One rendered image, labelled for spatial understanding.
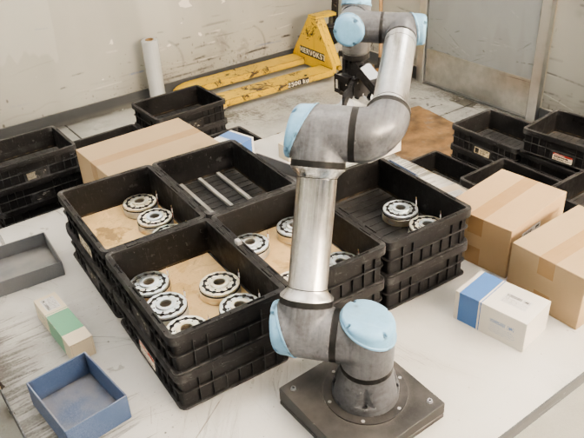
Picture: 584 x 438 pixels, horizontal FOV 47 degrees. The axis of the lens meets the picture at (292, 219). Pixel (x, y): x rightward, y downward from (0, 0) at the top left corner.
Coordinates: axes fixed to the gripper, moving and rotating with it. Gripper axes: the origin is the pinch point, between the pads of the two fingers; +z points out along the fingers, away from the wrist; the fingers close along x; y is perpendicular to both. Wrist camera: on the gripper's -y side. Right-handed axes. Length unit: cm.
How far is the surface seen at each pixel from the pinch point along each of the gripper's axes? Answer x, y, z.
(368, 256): 23.3, -29.1, 18.9
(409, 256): 8.2, -28.7, 25.9
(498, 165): -113, 35, 64
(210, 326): 67, -26, 19
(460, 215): -7.9, -30.9, 18.8
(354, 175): -4.5, 7.9, 20.9
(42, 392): 100, 0, 39
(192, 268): 54, 7, 28
